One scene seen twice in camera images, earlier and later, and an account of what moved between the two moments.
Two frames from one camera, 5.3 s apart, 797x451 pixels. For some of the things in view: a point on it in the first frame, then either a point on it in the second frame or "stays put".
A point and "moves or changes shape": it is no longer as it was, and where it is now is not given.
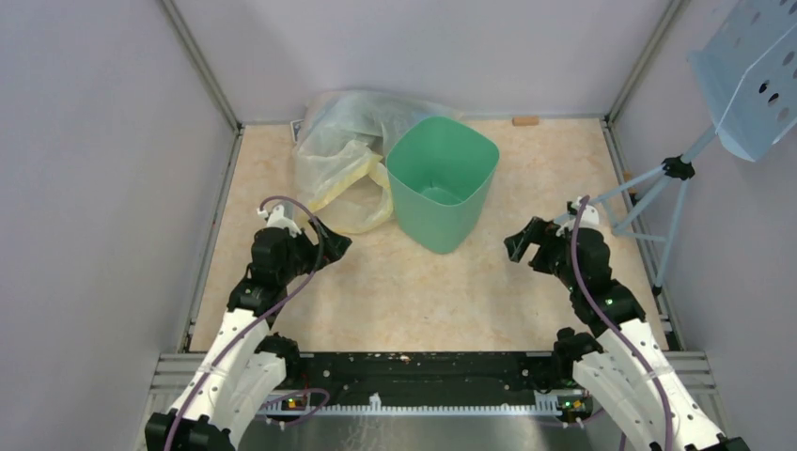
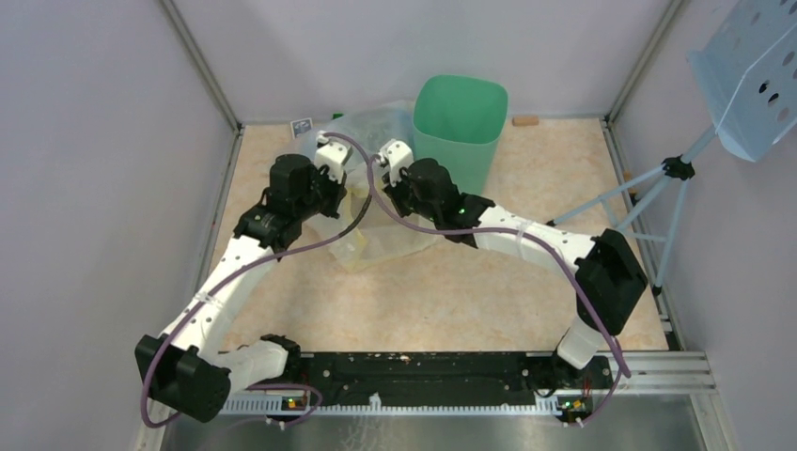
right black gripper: x=518 y=243 → x=395 y=193
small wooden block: x=525 y=121 stays put
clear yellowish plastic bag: x=341 y=171 moves or changes shape
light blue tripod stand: x=680 y=167 stays put
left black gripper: x=335 y=245 → x=337 y=190
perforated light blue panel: x=747 y=69 stays put
